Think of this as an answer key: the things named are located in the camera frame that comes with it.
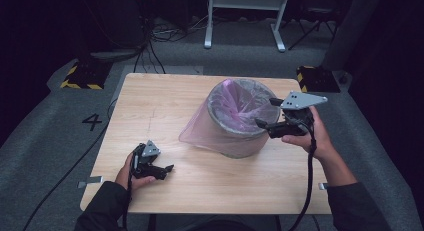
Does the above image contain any person's right hand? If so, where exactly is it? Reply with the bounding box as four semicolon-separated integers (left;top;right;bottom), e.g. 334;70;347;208
281;105;335;162

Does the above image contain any right hand-held gripper cable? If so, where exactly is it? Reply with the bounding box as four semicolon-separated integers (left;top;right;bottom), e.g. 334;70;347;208
287;122;318;231

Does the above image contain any green plastic bin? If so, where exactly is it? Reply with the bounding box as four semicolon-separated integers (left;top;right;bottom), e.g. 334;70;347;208
205;78;282;159

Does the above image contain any black tripod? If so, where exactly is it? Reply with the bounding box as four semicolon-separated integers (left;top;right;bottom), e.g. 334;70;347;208
287;5;338;52

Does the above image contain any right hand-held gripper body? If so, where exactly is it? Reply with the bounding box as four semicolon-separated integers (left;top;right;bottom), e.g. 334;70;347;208
267;90;328;140

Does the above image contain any black floor cable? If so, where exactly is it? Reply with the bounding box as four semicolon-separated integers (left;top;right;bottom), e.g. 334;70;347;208
21;97;118;231

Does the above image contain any black yellow striped base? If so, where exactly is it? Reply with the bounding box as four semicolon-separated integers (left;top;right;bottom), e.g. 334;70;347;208
296;65;342;94
59;60;113;91

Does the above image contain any dark equipment rack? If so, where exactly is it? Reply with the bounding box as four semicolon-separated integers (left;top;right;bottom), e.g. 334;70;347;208
78;0;149;62

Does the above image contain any white metal desk frame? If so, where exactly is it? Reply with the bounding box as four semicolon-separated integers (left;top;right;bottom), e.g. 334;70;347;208
203;0;291;53

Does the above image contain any bundle of black cables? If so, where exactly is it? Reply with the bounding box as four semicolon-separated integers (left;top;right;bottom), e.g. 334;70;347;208
132;0;209;75

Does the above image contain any pink plastic bag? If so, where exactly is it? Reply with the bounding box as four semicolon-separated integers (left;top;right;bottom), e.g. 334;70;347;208
178;78;282;159

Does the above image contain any person's left hand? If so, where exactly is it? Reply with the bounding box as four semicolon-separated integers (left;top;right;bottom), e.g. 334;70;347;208
115;152;158;193

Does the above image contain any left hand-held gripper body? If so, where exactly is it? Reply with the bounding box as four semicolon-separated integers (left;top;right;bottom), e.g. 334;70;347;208
130;139;162;179

